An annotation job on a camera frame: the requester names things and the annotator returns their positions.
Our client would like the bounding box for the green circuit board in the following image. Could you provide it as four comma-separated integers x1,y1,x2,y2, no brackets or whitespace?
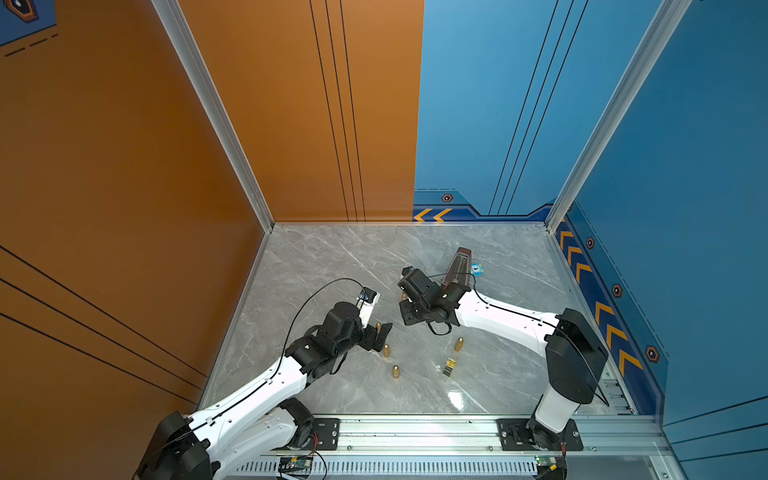
533,456,568,480
276,456,314,479

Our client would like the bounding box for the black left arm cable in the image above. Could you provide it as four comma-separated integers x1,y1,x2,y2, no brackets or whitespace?
272,277,364,379

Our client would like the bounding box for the green circuit board left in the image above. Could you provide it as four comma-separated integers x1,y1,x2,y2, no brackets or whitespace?
276,456,314,479

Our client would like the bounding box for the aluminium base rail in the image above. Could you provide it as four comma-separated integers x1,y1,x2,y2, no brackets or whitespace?
315,414,672,456

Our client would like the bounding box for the aluminium corner post right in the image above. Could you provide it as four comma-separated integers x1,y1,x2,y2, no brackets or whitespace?
545,0,692,234

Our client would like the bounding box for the dark red wooden metronome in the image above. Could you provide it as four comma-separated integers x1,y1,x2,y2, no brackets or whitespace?
441,247,473,298

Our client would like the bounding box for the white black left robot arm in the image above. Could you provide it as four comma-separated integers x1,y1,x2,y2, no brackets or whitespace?
133,300,393,479

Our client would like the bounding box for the green circuit board right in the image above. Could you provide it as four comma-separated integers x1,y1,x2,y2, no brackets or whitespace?
533,456,568,480

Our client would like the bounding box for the aluminium corner post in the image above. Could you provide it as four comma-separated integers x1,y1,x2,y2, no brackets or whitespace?
545,0,692,234
151,0,275,234

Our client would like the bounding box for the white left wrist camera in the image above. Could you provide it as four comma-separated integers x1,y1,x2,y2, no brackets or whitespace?
356,287,380,329

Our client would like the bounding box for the black gold square lipstick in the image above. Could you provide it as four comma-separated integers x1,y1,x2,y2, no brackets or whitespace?
442,358,456,377

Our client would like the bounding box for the aluminium corner post left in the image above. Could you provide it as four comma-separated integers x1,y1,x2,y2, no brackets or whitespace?
151,0,275,234

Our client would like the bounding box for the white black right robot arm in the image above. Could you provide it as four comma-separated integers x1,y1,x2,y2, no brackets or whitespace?
400,283,608,450

